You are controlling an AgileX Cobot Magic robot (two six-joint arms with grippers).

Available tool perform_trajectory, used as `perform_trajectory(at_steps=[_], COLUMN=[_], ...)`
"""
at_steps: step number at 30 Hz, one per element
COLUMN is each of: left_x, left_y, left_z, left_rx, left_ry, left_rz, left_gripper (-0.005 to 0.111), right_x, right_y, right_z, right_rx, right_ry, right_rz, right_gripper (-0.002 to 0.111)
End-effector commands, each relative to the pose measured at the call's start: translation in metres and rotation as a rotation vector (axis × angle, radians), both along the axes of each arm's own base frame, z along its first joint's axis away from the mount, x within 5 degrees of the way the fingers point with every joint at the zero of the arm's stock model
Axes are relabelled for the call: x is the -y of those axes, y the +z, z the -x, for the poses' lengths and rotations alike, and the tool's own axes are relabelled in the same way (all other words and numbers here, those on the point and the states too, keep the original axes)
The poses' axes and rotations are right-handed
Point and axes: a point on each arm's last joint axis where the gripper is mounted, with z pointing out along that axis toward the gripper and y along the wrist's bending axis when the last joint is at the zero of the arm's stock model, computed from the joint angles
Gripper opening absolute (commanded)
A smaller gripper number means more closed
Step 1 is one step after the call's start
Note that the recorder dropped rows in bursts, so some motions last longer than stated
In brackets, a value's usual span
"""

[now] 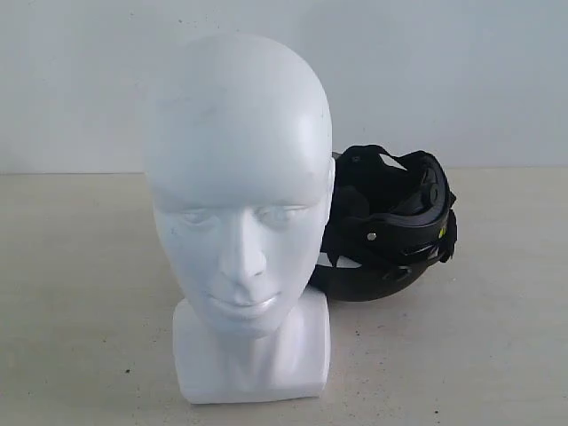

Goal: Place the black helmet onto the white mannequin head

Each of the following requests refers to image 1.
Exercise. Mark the black helmet with visor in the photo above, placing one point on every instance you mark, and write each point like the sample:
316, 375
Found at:
388, 224

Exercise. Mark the white mannequin head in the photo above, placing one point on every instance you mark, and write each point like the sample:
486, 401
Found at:
240, 168

